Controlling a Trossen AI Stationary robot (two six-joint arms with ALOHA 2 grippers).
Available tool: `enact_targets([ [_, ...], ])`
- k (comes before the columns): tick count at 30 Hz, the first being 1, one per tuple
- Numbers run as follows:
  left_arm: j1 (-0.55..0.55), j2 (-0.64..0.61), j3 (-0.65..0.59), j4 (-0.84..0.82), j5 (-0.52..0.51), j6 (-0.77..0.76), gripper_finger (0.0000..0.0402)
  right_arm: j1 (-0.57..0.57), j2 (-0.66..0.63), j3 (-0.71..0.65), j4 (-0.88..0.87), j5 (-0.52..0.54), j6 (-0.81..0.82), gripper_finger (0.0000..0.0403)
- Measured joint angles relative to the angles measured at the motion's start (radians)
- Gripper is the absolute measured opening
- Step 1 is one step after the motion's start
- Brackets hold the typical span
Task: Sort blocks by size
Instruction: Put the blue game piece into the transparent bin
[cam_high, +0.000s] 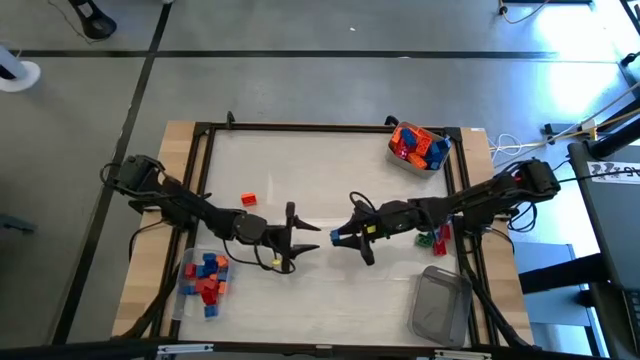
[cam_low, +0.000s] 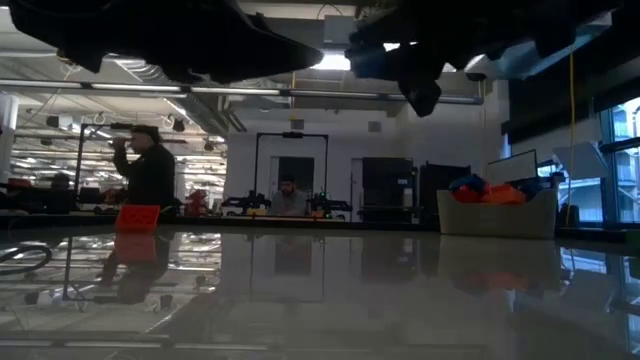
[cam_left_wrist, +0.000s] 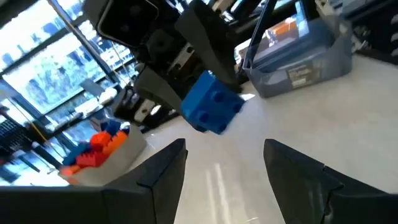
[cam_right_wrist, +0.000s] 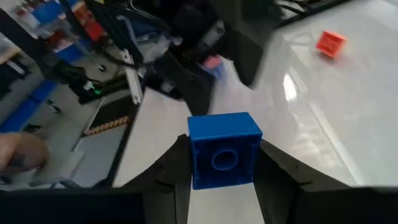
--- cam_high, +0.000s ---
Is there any black aluminium table frame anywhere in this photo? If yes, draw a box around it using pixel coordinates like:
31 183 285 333
119 110 534 351

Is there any white plastic bin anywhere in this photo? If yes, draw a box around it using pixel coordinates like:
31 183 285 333
387 120 453 179

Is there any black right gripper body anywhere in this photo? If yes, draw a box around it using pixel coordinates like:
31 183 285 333
356 198 425 241

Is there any white floor cable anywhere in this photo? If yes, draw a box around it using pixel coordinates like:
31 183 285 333
488 132 524 157

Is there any clear plastic container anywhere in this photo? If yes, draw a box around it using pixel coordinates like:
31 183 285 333
407 264 475 350
170 248 235 324

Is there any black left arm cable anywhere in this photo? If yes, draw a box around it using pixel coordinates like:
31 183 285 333
222 238 297 275

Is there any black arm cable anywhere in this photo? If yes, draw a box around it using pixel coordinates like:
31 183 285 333
348 190 378 215
222 238 297 275

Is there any white round base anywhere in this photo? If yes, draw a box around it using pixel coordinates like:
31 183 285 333
0 43 43 94

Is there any black desk crossbar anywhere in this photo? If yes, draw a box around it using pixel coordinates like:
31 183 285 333
518 252 621 296

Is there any black base cable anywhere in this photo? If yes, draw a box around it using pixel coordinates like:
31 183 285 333
127 218 169 264

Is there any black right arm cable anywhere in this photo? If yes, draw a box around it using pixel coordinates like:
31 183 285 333
348 190 378 215

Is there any white power strip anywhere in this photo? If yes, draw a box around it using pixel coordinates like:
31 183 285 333
579 118 600 140

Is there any yellow floor cable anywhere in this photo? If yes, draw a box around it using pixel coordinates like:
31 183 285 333
492 107 640 151

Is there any black stand foot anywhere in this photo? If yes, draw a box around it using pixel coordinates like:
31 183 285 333
67 0 119 41

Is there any black desk leg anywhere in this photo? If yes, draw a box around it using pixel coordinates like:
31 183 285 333
584 97 640 161

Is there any silver bracket plate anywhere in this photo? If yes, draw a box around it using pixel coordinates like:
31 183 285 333
433 349 494 360
157 343 215 355

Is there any white printed sticker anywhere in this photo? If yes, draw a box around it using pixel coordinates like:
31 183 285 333
587 159 640 185

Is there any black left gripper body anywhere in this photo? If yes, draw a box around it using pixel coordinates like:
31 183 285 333
264 201 297 275

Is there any black keyboard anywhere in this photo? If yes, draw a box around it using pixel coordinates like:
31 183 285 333
622 288 640 346

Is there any dark office desk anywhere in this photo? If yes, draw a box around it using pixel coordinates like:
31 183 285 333
567 141 640 360

